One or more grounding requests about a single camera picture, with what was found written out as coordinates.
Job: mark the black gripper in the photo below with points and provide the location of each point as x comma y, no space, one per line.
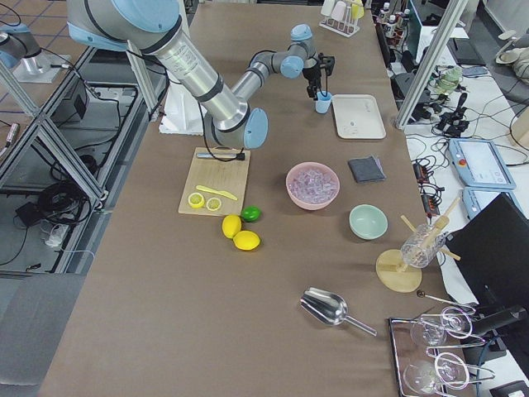
311,75

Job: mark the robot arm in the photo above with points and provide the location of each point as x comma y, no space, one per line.
27,60
155,28

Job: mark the blue plastic cup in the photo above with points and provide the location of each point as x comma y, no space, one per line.
322,106

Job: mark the white cup rack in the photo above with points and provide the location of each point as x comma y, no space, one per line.
346,28

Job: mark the white cup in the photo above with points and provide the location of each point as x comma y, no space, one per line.
327,7

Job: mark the pink cup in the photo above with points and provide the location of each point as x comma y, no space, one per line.
339,10

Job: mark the yellow cup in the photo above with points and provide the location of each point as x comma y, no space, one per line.
357,10

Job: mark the pink bowl of ice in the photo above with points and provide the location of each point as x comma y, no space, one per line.
312,185

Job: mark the wooden cup stand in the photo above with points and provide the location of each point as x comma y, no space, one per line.
392,271

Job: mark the metal ice scoop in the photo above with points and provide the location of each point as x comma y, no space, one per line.
331,309

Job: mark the cream rabbit tray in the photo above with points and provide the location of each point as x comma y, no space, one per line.
357,116

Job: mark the grey folded cloth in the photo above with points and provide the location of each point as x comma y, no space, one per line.
366,169

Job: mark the metal rod black cap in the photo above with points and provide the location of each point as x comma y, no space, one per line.
221,156

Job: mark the wooden cutting board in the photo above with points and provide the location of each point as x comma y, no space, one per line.
226,176

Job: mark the yellow plastic knife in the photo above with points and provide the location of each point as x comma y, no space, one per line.
222,193

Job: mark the green lime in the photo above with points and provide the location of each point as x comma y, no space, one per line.
251,214

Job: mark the green ceramic bowl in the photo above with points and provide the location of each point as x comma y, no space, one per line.
368,222

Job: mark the lemon slice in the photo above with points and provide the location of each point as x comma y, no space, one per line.
213,204
196,200

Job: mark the yellow lemon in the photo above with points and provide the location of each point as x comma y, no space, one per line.
231,225
246,240

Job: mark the teach pendant tablet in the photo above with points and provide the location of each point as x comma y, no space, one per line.
476,199
479,164

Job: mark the clear textured glass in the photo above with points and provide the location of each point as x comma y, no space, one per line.
422,246

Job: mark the black monitor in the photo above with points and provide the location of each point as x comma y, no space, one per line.
493,250

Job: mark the metal wine glass rack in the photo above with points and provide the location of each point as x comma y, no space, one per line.
405,352

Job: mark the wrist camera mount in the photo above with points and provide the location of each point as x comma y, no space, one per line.
327,63

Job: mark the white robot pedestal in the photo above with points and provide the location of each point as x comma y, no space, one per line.
183,114

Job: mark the aluminium frame post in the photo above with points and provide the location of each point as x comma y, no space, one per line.
439,40

